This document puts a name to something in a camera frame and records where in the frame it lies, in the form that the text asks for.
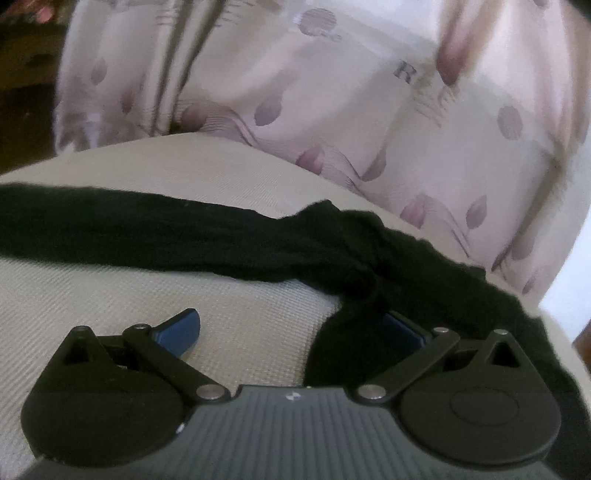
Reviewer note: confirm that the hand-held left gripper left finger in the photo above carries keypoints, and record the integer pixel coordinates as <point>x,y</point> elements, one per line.
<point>181,331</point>

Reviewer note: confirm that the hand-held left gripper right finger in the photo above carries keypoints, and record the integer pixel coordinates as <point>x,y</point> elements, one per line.
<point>406,333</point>

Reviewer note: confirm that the black knit garment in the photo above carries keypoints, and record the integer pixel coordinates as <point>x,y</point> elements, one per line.
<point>184,240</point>

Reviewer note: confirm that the beige textured mattress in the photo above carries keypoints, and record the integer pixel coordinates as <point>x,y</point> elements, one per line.
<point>138,300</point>

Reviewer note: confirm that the leaf print curtain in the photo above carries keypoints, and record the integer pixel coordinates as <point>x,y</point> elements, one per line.
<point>323,92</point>

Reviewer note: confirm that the dark wooden furniture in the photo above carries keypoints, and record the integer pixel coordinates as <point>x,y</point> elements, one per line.
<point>23,92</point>

